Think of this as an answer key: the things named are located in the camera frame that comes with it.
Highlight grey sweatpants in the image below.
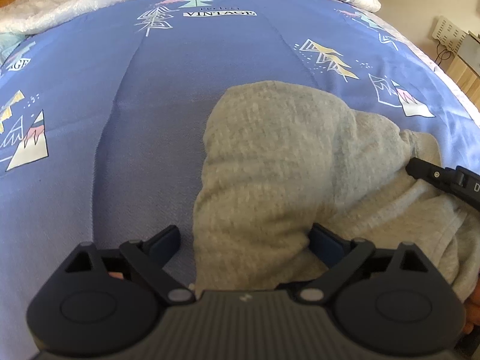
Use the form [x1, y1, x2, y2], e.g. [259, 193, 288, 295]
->
[193, 81, 479, 299]

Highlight light wooden cabinet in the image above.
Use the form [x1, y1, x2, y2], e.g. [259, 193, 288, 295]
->
[447, 32, 480, 107]

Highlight blue patterned bed sheet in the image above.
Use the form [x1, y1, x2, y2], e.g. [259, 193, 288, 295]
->
[1, 0, 479, 359]

